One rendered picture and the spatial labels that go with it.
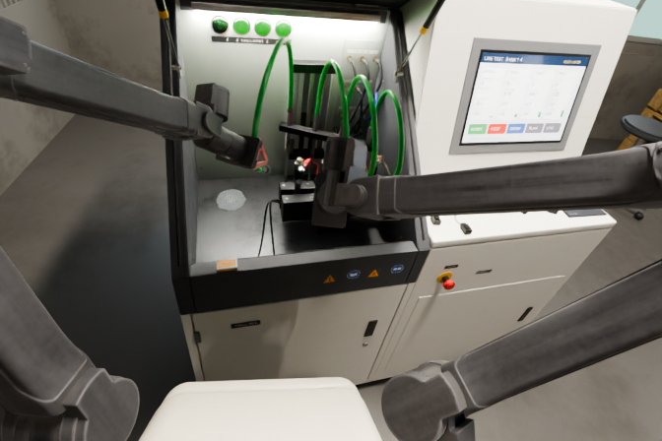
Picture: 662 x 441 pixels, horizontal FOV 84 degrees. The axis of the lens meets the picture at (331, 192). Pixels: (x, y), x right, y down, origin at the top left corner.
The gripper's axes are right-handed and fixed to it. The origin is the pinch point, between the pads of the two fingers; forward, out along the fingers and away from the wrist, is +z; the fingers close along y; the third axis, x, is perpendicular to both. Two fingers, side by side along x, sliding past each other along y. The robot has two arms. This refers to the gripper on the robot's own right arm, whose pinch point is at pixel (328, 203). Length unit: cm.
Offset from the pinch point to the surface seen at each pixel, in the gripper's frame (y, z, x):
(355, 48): 53, 34, -4
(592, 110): 45, 39, -89
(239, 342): -44, 40, 20
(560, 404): -75, 94, -124
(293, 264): -15.8, 18.8, 6.4
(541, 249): -4, 40, -75
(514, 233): 0, 30, -59
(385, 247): -9.0, 25.6, -19.1
